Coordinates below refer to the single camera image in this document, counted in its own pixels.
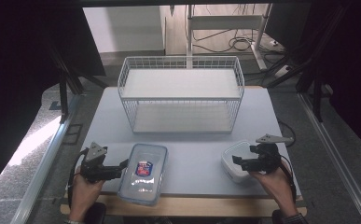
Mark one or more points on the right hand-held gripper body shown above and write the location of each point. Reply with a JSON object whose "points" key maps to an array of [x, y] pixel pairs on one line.
{"points": [[266, 158]]}

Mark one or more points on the white metal desk frame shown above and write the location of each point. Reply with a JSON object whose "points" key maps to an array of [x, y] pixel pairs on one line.
{"points": [[223, 21]]}

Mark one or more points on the white square plastic container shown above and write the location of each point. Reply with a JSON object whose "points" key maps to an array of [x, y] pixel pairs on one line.
{"points": [[230, 157]]}

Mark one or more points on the aluminium floor rail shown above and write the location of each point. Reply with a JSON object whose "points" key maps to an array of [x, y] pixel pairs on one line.
{"points": [[44, 161], [336, 155]]}

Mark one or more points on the person's right leg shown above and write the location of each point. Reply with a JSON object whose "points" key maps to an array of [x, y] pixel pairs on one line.
{"points": [[279, 217]]}

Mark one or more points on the pale grey table mat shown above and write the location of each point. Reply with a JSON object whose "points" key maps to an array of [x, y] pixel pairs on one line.
{"points": [[193, 146]]}

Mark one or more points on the person's left leg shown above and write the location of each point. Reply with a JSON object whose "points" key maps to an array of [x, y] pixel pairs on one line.
{"points": [[95, 214]]}

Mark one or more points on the white power strip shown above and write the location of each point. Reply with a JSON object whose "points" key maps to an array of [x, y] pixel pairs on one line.
{"points": [[283, 71]]}

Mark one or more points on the white panel board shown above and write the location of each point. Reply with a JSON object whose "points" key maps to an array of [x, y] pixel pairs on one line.
{"points": [[123, 29]]}

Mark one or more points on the clear plastic food container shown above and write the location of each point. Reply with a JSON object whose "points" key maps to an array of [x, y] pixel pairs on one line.
{"points": [[144, 188]]}

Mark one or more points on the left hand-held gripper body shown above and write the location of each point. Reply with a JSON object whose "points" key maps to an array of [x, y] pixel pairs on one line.
{"points": [[94, 165]]}

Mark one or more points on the person's right hand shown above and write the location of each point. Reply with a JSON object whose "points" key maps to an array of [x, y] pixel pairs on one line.
{"points": [[277, 186]]}

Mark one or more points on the person's leg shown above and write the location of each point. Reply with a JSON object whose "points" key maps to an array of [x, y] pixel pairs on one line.
{"points": [[95, 214], [279, 217]]}

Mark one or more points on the person's left hand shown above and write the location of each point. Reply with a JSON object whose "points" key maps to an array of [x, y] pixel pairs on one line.
{"points": [[85, 196]]}

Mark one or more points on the black metal stand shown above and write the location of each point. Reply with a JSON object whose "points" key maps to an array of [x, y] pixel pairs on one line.
{"points": [[64, 93], [316, 93]]}

